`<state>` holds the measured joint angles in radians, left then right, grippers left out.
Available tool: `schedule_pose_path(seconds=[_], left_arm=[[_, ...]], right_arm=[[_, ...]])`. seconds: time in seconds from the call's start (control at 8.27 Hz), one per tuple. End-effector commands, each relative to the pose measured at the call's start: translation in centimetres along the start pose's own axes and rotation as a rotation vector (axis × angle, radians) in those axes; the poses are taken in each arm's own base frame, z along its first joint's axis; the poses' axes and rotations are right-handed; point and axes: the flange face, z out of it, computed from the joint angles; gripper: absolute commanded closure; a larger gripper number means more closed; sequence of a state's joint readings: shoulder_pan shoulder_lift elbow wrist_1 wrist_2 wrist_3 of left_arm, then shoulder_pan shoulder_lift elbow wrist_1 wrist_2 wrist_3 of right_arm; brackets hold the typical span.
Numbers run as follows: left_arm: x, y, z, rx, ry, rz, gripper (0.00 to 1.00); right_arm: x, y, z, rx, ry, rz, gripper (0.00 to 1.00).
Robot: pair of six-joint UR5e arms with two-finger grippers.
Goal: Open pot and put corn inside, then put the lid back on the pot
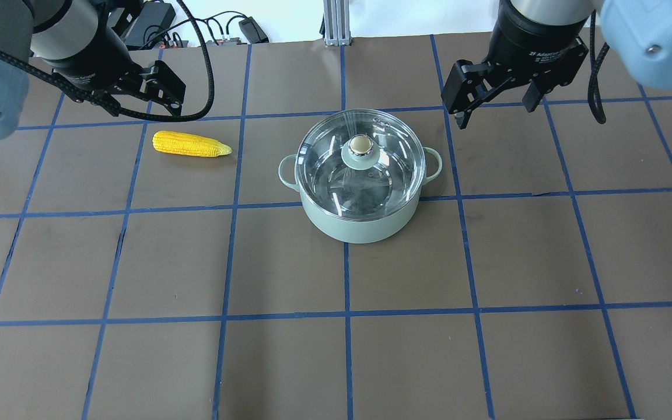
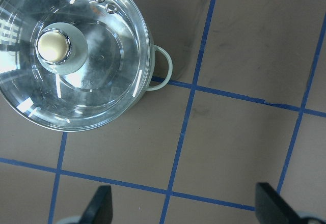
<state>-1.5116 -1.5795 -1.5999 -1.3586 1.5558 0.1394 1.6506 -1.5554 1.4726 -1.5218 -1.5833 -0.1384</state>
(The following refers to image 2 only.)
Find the glass pot lid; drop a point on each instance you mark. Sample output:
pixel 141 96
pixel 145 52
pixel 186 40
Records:
pixel 74 65

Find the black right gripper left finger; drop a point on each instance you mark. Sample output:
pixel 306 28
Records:
pixel 100 208

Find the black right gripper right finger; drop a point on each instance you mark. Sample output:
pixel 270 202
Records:
pixel 271 208

